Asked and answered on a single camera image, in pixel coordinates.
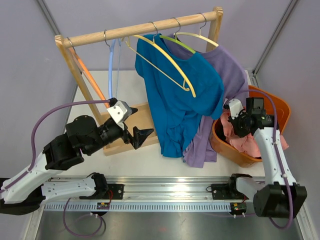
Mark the pink t-shirt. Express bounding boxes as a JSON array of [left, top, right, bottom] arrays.
[[219, 111, 290, 159]]

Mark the blue t-shirt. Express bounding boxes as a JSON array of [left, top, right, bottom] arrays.
[[135, 34, 224, 155]]

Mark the light blue plastic hanger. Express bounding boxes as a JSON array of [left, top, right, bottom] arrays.
[[103, 29, 122, 99]]

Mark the orange plastic hanger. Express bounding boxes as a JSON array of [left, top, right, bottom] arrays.
[[67, 37, 106, 100]]

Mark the yellow plastic hanger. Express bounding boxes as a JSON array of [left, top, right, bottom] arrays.
[[122, 21, 197, 98]]

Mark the green plastic hanger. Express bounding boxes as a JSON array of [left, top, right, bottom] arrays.
[[159, 17, 196, 54]]

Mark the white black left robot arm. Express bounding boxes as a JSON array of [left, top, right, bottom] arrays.
[[0, 115, 154, 216]]

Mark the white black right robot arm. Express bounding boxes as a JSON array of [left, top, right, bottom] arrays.
[[226, 97, 307, 219]]

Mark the purple t-shirt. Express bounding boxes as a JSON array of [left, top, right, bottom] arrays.
[[161, 45, 249, 168]]

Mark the cream plastic hanger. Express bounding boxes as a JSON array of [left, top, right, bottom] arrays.
[[174, 13, 219, 47]]

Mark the wooden clothes rack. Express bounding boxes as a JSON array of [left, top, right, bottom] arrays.
[[54, 6, 224, 156]]

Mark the orange laundry basket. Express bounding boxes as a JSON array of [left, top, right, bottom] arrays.
[[210, 85, 291, 168]]

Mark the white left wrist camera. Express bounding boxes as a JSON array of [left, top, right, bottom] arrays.
[[107, 98, 133, 130]]

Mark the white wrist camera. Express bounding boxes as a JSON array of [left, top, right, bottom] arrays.
[[107, 98, 133, 130], [228, 98, 244, 120]]

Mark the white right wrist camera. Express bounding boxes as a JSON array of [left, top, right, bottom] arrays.
[[228, 98, 244, 120]]

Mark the aluminium mounting rail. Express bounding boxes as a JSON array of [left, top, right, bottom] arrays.
[[47, 174, 266, 202]]

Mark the white slotted cable duct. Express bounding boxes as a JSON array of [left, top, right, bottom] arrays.
[[44, 201, 231, 213]]

